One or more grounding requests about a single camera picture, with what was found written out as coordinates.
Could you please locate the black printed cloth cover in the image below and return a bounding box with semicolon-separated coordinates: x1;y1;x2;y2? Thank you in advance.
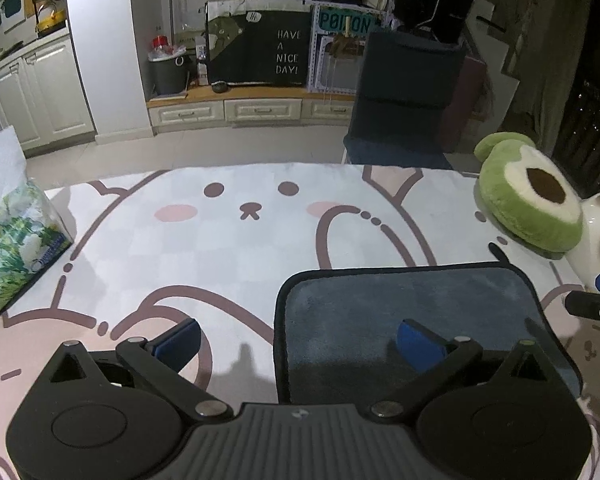
206;9;314;87

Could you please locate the maroon panel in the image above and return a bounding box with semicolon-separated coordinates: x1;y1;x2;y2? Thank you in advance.
442;54;489;155

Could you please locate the bunny printed blanket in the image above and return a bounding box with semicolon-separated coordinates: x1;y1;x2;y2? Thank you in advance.
0;162;600;480

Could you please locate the beige curtain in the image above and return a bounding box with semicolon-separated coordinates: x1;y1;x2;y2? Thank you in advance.
497;0;597;161

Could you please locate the white kitchen cabinet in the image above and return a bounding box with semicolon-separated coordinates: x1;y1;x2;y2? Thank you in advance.
0;34;97;157

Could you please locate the dark trash bin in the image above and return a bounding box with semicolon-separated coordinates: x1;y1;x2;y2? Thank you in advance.
148;54;189;97

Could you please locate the white cat figurine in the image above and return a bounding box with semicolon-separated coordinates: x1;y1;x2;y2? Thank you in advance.
564;192;600;292

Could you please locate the teal framed sign board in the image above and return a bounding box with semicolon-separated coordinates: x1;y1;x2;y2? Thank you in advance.
307;2;382;95

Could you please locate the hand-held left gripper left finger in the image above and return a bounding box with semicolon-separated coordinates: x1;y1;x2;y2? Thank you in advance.
44;317;234;422

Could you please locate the dark blue chair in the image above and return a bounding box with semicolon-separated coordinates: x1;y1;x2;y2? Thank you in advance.
342;30;467;169

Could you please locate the blue-grey towel with black edge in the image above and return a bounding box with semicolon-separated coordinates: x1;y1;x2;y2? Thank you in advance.
274;262;584;406

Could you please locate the green avocado plush toy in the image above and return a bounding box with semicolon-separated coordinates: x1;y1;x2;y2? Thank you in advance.
474;132;585;254

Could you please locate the floral tissue pack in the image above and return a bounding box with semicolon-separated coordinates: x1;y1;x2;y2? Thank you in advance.
0;125;74;332

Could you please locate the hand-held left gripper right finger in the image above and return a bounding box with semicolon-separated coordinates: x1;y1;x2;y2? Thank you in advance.
368;318;555;424

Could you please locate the low white drawer cabinet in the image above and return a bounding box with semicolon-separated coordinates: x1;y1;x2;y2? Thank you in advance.
147;85;357;135

